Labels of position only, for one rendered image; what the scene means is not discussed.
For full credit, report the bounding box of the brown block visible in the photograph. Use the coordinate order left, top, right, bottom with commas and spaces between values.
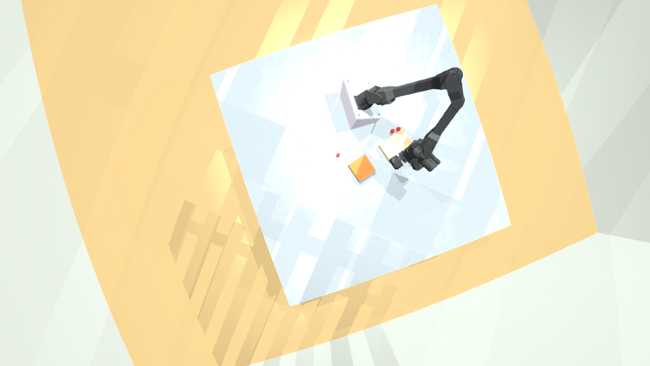
348, 155, 376, 182

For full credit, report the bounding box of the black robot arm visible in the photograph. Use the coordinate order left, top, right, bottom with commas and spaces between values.
353, 67, 465, 172

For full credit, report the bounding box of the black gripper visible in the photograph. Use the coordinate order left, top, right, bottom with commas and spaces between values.
389, 138, 423, 169

